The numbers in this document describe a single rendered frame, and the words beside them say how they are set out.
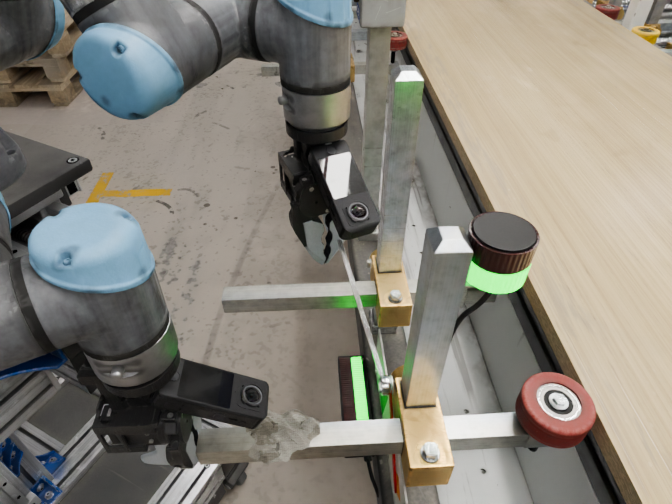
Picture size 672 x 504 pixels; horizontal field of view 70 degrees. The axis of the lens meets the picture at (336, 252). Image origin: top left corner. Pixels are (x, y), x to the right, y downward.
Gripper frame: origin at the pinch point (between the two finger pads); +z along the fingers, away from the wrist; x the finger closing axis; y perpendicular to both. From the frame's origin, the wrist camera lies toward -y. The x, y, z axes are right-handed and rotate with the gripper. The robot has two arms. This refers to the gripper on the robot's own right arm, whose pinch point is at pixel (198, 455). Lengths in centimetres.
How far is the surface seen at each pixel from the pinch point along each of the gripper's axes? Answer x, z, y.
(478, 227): -4.5, -30.6, -28.9
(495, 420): -0.5, -4.2, -35.6
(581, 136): -60, -9, -71
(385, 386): -6.2, -3.5, -23.2
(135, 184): -186, 83, 75
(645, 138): -59, -9, -84
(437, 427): 0.5, -5.1, -28.2
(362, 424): -0.9, -3.9, -19.7
